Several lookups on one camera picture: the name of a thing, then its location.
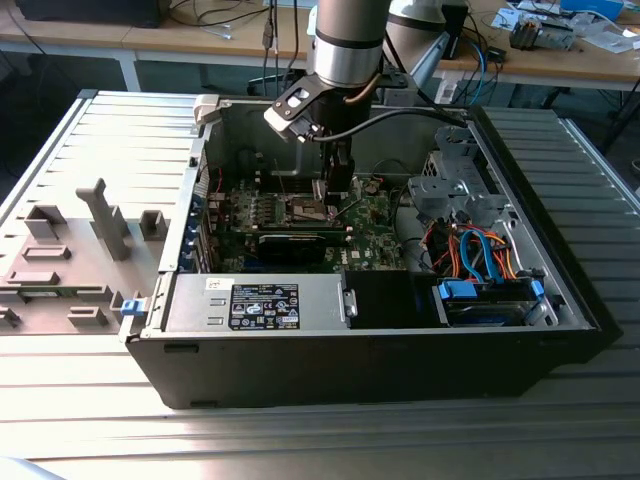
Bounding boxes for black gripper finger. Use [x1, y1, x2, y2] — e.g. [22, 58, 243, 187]
[320, 141, 355, 207]

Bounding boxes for silver CPU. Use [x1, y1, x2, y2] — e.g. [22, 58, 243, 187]
[310, 177, 349, 207]

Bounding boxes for CPU socket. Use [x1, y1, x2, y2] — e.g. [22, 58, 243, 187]
[281, 191, 343, 226]

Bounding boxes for black CPU cooler heatsink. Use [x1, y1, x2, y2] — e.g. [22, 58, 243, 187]
[508, 13, 545, 51]

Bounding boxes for green motherboard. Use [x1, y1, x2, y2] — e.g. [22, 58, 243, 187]
[205, 171, 410, 275]

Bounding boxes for black expansion card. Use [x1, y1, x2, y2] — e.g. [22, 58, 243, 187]
[256, 230, 327, 267]

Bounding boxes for pale grey slanted panel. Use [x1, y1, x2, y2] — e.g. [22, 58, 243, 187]
[412, 33, 447, 92]

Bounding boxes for silver metal drive cage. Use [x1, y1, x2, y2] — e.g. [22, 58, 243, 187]
[405, 124, 519, 229]

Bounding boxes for black upright box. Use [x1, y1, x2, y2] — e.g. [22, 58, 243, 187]
[443, 0, 472, 61]

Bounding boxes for blue expansion card retainer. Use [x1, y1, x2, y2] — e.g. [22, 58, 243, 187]
[180, 192, 202, 269]

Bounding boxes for silver power supply unit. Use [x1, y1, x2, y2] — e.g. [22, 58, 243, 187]
[160, 272, 352, 335]

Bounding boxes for hard disk in blue carrier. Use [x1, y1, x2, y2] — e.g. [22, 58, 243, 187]
[433, 277, 547, 330]

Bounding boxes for black PC case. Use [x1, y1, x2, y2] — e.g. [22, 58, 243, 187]
[118, 92, 625, 412]

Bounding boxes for light wooden desk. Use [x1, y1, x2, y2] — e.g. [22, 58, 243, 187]
[434, 0, 640, 156]
[0, 0, 311, 94]

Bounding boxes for silver metal device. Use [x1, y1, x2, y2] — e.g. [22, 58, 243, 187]
[539, 18, 577, 51]

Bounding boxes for grey parts rack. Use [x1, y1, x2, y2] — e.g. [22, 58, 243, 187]
[0, 177, 175, 337]

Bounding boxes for blue box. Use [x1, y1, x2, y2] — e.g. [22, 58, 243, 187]
[558, 0, 626, 22]

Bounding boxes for white paper sheets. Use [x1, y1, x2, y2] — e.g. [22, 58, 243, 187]
[574, 14, 640, 56]

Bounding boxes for black device case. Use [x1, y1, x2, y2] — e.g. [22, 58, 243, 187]
[13, 0, 165, 30]

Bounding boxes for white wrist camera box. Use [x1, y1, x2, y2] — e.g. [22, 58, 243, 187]
[263, 83, 322, 146]

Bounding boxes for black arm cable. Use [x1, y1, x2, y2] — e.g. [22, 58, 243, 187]
[309, 108, 471, 144]

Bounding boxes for grey case latch handle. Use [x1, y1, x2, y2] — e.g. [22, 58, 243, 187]
[192, 93, 222, 126]

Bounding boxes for blue flat data cable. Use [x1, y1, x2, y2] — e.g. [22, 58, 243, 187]
[458, 227, 499, 285]

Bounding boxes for orange wire bundle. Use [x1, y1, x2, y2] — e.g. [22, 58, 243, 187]
[428, 223, 524, 282]

